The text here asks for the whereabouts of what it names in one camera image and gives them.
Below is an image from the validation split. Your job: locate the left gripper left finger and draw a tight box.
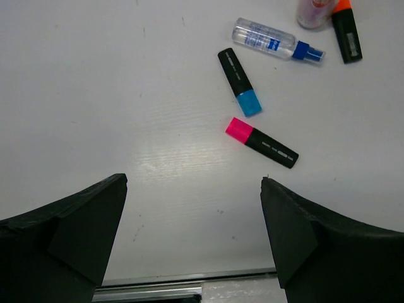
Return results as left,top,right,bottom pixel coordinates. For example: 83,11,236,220
1,174,128,302

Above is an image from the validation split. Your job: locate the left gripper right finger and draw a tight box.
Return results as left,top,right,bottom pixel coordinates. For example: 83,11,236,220
260,177,403,302

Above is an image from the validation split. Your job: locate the pink cap highlighter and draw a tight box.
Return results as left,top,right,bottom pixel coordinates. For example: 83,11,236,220
225,117,299,169

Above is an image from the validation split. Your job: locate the blue cap highlighter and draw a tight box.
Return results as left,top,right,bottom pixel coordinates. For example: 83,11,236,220
218,48,263,117

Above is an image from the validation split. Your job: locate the clear blue spray bottle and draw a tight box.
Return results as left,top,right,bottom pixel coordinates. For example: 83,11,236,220
232,18,326,64

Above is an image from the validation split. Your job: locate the orange cap highlighter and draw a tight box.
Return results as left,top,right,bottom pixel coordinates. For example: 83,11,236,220
331,0,362,64

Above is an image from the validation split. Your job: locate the pink glue bottle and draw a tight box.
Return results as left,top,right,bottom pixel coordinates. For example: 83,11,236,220
296,0,338,30

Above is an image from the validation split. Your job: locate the metal table rail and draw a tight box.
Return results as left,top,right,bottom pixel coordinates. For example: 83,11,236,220
92,268,287,302

